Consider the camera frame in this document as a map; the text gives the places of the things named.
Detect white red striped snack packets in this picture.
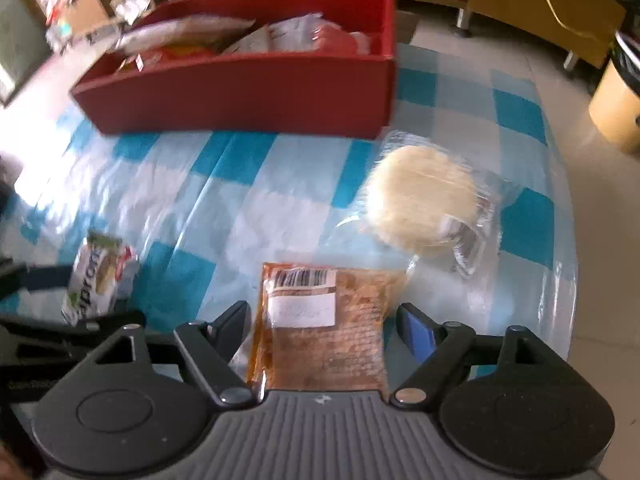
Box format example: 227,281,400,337
224,13,371,55

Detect Kaprons wafer packet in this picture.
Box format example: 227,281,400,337
61,230,140,325

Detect red cardboard box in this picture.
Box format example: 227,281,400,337
70,0,396,139

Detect blue white checkered cloth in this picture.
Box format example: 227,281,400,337
0,44,582,391

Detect yellow cable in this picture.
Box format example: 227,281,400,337
524,0,622,47

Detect brown snack packet with barcode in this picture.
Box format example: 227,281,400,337
246,262,406,396

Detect red orange snack bag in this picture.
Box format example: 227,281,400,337
117,44,218,72

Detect round white cake clear bag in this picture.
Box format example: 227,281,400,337
329,130,520,278

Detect yellow trash bin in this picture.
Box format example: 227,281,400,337
588,32,640,157

